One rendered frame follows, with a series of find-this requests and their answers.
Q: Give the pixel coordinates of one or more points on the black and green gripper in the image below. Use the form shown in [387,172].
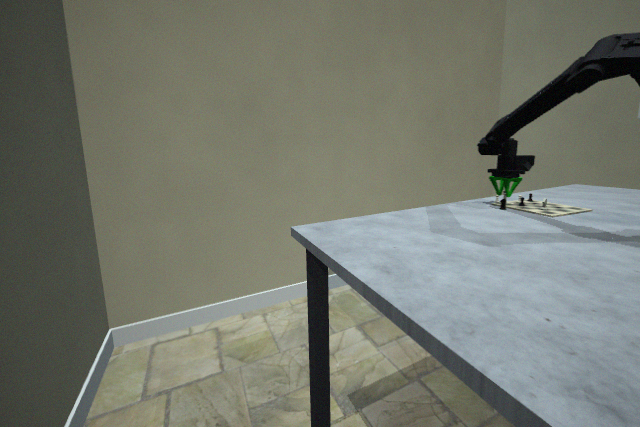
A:
[505,173]

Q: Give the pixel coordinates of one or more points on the chessboard with pieces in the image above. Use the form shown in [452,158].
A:
[554,210]

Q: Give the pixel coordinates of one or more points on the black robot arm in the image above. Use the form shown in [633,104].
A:
[610,57]

